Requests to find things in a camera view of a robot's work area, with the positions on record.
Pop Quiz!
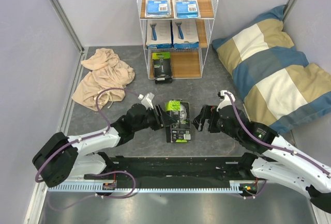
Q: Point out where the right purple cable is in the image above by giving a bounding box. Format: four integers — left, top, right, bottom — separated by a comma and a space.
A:
224, 92, 331, 201

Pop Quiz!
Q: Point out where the blue beige checkered pillow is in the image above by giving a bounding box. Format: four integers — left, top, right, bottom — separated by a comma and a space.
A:
212, 5, 330, 133

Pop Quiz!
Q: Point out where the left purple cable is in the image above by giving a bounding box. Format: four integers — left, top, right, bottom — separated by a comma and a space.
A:
35, 88, 142, 211

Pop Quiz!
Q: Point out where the white wire wooden shelf unit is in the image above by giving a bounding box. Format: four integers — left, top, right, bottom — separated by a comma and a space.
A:
137, 0, 219, 80

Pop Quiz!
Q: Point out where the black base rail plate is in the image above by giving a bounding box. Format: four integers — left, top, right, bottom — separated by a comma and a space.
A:
84, 152, 257, 187

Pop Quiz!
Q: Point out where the Harry's razor box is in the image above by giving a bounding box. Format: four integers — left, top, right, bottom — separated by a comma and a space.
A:
146, 20, 172, 49
172, 19, 199, 49

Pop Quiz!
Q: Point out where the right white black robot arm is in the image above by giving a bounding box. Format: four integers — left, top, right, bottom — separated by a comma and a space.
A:
192, 105, 330, 213

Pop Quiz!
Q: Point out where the Gillette razor white card pack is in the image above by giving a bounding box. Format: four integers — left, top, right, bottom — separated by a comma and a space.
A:
172, 0, 201, 19

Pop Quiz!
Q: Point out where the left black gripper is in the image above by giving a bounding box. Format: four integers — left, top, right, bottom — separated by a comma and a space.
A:
133, 103, 177, 132

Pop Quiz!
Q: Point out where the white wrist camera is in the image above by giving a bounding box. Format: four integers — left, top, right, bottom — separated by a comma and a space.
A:
138, 93, 155, 109
217, 90, 235, 111

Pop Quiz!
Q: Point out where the beige crumpled cloth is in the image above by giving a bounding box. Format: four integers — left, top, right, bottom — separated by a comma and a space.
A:
72, 48, 135, 111

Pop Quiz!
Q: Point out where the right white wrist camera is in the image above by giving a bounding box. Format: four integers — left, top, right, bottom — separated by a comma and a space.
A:
217, 90, 235, 111

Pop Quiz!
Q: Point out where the aluminium frame rail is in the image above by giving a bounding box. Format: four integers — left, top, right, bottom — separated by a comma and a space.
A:
49, 0, 84, 53

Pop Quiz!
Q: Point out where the light blue slotted cable duct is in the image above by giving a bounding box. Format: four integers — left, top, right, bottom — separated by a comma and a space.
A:
48, 181, 258, 193

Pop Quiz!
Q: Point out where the purple cable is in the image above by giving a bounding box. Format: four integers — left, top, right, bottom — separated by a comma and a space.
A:
35, 88, 142, 211
224, 92, 331, 201

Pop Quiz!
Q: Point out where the black green Gillette razor box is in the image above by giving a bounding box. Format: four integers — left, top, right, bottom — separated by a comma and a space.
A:
152, 52, 173, 84

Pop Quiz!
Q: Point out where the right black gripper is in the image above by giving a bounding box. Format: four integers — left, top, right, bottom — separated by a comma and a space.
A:
190, 104, 240, 141

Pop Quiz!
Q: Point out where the blue Gillette razor blister pack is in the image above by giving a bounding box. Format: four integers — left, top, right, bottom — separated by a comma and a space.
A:
145, 0, 172, 18

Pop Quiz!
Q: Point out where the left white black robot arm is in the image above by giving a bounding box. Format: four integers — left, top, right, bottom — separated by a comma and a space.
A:
32, 103, 176, 188

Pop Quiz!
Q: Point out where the black green razor box portrait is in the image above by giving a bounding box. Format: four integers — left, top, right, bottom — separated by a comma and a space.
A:
165, 99, 191, 143

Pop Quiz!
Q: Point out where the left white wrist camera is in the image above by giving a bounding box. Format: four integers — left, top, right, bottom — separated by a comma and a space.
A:
138, 93, 155, 109

